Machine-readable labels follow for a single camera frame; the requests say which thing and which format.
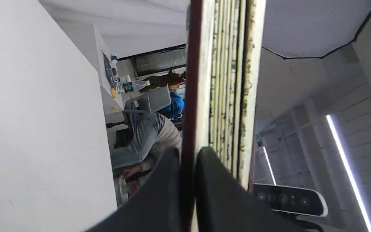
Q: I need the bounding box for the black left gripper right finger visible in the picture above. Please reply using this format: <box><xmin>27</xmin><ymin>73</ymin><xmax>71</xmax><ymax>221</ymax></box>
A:
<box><xmin>195</xmin><ymin>147</ymin><xmax>305</xmax><ymax>232</ymax></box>

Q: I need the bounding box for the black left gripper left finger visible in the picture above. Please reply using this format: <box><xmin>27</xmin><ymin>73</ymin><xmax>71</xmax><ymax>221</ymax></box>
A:
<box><xmin>89</xmin><ymin>147</ymin><xmax>181</xmax><ymax>232</ymax></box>

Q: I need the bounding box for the cream paper folding fan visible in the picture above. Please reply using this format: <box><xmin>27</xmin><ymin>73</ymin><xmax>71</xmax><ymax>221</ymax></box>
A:
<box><xmin>181</xmin><ymin>0</ymin><xmax>267</xmax><ymax>232</ymax></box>

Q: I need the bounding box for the person in grey shirt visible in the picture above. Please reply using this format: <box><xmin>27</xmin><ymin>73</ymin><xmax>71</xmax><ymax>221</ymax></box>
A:
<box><xmin>110</xmin><ymin>112</ymin><xmax>182</xmax><ymax>179</ymax></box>

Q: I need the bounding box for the black webcam with white trim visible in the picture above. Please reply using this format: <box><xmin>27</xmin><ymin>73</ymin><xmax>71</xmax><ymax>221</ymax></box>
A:
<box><xmin>253</xmin><ymin>183</ymin><xmax>328</xmax><ymax>217</ymax></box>

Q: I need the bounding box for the person in blue shirt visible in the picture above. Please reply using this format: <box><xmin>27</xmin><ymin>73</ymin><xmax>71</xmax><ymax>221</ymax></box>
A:
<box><xmin>157</xmin><ymin>92</ymin><xmax>185</xmax><ymax>119</ymax></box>

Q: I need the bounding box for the white side table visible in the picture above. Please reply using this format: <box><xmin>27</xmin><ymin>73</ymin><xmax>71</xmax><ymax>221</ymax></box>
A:
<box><xmin>57</xmin><ymin>23</ymin><xmax>125</xmax><ymax>111</ymax></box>

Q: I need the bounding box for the ceiling light strip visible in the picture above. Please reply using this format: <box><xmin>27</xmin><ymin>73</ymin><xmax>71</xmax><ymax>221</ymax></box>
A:
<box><xmin>325</xmin><ymin>114</ymin><xmax>371</xmax><ymax>232</ymax></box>

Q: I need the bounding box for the white octagonal softbox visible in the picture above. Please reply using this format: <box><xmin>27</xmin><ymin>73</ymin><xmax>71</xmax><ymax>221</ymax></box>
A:
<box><xmin>262</xmin><ymin>0</ymin><xmax>371</xmax><ymax>59</ymax></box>

